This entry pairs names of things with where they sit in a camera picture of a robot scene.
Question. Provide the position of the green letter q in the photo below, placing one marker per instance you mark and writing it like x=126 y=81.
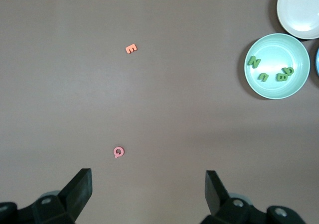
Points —
x=289 y=71

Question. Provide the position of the green letter B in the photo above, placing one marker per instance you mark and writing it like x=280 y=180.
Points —
x=281 y=77

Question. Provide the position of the green letter N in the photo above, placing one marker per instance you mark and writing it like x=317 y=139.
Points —
x=253 y=62

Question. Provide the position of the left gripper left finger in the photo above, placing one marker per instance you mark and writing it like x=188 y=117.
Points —
x=72 y=201

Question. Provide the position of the orange letter E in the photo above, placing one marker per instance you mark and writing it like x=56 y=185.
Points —
x=130 y=49

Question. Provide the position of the green letter u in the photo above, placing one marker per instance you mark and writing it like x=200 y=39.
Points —
x=263 y=78

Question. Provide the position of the beige plate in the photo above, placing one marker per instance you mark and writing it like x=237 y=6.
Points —
x=299 y=10

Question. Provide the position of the brown table cover sheet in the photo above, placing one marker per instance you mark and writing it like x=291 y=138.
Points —
x=159 y=97

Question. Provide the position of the pink letter a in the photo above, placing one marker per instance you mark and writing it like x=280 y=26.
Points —
x=116 y=151

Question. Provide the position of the green plate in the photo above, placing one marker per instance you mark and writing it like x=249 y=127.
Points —
x=276 y=89

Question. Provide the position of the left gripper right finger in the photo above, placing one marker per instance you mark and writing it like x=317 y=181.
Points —
x=221 y=206

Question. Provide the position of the blue plate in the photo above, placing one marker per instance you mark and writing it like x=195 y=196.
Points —
x=317 y=62

